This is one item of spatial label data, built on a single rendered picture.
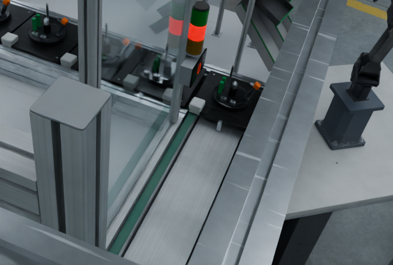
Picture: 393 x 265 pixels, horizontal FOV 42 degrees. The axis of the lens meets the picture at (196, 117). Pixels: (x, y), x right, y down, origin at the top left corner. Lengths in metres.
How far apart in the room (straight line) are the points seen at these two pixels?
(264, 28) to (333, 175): 0.62
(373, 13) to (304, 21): 4.44
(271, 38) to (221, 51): 0.29
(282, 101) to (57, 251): 0.14
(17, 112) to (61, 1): 0.75
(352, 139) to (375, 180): 0.17
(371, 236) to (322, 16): 2.59
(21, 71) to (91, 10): 1.18
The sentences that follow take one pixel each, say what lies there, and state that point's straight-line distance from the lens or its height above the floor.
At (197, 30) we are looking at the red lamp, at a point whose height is 1.35.
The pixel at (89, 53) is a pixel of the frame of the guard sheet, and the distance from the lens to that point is 0.90.
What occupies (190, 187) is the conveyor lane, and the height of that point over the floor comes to 0.92.
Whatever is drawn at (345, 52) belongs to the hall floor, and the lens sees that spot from 4.13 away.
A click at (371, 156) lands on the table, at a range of 2.01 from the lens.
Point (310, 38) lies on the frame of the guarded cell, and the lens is 0.35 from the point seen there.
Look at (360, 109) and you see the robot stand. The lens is 1.86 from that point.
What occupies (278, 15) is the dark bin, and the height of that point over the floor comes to 1.20.
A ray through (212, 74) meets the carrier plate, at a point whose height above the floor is 0.97.
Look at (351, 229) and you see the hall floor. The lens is 2.91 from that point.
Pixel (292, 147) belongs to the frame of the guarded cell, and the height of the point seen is 1.99.
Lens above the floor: 2.16
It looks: 43 degrees down
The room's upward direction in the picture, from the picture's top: 11 degrees clockwise
